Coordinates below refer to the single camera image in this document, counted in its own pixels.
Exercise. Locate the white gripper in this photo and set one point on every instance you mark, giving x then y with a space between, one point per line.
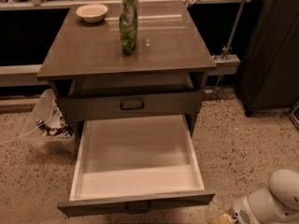
240 211

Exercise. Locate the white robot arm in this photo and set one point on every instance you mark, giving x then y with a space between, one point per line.
276 203

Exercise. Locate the grey top drawer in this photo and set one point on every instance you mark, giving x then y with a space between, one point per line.
116 107

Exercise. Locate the grey drawer cabinet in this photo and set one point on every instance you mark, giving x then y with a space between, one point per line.
87 60

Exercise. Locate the dark cabinet on right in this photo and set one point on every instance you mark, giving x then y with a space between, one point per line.
268 76

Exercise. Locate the metal pole stand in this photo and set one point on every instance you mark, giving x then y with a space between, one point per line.
227 48

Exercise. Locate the clear plastic storage bin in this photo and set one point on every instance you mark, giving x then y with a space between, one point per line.
46 129

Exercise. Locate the beige bowl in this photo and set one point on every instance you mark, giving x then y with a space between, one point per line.
92 13

